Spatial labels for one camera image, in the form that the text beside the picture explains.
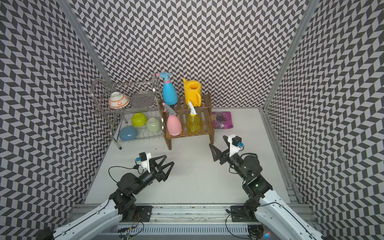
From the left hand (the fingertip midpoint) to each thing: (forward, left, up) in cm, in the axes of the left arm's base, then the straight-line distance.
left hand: (170, 161), depth 72 cm
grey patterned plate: (+32, +16, +12) cm, 38 cm away
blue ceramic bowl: (+22, +30, -7) cm, 38 cm away
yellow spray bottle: (+19, -11, +3) cm, 23 cm away
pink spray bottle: (+18, -1, +4) cm, 19 cm away
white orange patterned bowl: (+28, +29, +15) cm, 43 cm away
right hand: (+5, -23, +8) cm, 25 cm away
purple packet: (+37, -31, -12) cm, 49 cm away
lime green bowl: (+33, +26, -8) cm, 43 cm away
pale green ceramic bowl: (+29, +16, -7) cm, 34 cm away
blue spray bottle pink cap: (+31, +2, +15) cm, 35 cm away
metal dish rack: (+28, +21, +10) cm, 36 cm away
